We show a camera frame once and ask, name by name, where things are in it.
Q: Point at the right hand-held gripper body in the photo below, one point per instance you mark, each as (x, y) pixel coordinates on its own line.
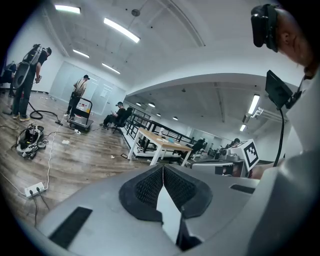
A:
(247, 155)

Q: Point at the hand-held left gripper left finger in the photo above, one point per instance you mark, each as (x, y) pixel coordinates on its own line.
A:
(147, 190)

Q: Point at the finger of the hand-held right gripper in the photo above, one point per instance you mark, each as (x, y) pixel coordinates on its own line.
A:
(212, 164)

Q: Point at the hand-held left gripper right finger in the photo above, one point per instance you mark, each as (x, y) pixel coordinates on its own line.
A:
(180, 192)

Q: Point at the person's right forearm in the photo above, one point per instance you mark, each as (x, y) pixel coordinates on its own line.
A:
(260, 172)

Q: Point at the black office chair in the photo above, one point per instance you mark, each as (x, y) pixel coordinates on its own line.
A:
(198, 147)
(126, 116)

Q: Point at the ceiling strip light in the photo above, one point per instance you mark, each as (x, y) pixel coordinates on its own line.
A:
(67, 9)
(111, 68)
(254, 103)
(121, 30)
(242, 127)
(81, 53)

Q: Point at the blue crumpled cloth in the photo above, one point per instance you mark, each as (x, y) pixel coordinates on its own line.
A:
(171, 140)

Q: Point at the wooden top table white legs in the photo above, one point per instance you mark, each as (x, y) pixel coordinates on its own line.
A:
(160, 138)

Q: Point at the white bottle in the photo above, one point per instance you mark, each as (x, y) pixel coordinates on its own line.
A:
(161, 132)

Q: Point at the black metal railing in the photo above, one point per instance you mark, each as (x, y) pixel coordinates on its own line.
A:
(130, 125)

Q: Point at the person's white printed t-shirt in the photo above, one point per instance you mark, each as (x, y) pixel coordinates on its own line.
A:
(306, 120)

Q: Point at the black chest-mounted box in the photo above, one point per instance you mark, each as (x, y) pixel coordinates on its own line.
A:
(277, 87)

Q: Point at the white power strip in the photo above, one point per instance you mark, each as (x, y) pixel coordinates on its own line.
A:
(35, 190)
(77, 131)

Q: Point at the black platform trolley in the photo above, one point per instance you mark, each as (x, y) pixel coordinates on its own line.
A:
(81, 123)

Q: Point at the crumpled white paper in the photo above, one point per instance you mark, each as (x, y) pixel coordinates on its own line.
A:
(65, 142)

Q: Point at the white paper notice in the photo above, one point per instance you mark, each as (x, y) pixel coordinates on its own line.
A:
(104, 93)

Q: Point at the person's head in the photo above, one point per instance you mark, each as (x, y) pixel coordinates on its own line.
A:
(292, 37)

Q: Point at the harness gear pile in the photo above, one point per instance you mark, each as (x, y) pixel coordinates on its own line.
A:
(28, 141)

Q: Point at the silver backpack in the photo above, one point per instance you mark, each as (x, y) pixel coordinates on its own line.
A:
(27, 62)

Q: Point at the black head-mounted camera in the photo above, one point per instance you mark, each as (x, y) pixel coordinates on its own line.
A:
(262, 25)

